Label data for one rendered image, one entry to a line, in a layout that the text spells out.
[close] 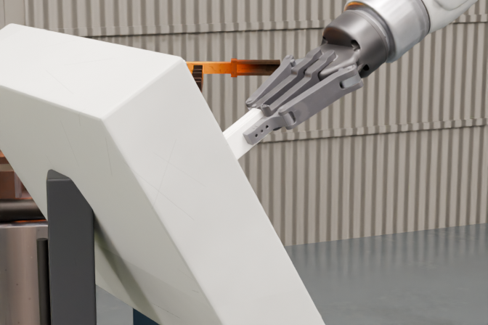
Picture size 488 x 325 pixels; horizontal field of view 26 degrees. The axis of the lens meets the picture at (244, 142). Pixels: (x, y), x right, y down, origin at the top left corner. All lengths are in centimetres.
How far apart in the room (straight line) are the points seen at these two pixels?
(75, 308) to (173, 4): 314
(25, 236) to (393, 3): 56
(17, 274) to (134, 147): 67
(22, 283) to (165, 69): 69
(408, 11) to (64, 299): 52
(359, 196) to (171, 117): 372
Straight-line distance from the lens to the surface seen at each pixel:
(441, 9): 125
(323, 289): 390
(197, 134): 80
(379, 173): 451
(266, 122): 114
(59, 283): 96
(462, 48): 461
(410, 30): 122
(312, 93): 114
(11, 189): 142
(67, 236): 94
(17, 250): 141
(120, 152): 77
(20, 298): 143
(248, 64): 219
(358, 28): 119
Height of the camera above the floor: 129
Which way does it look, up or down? 12 degrees down
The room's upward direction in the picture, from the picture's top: straight up
